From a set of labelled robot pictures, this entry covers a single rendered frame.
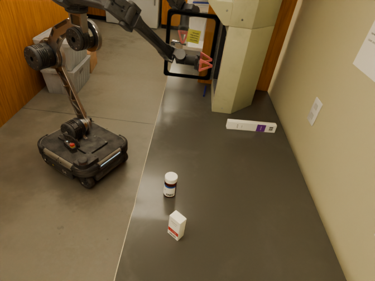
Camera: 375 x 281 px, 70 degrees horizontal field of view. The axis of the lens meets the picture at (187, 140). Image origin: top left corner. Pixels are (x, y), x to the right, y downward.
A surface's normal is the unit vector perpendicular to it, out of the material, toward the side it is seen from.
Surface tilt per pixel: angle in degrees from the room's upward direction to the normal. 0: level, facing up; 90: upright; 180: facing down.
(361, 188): 90
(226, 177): 0
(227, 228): 0
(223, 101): 90
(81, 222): 0
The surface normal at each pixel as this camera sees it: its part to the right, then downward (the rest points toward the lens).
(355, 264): -0.99, -0.12
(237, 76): -0.05, 0.60
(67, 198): 0.11, -0.79
